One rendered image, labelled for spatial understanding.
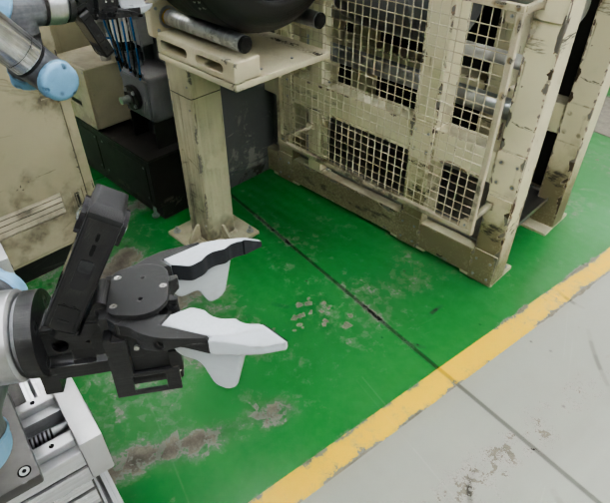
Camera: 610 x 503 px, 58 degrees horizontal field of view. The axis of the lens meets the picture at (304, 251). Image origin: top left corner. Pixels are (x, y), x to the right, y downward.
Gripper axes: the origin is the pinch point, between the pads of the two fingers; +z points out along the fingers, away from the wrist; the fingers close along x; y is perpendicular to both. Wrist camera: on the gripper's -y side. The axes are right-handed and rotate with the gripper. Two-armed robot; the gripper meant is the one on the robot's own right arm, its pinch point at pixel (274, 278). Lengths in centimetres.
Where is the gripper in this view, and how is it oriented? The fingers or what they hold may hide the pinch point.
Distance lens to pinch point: 46.1
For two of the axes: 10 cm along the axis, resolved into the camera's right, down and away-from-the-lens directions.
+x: 2.0, 5.1, -8.4
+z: 9.8, -1.3, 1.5
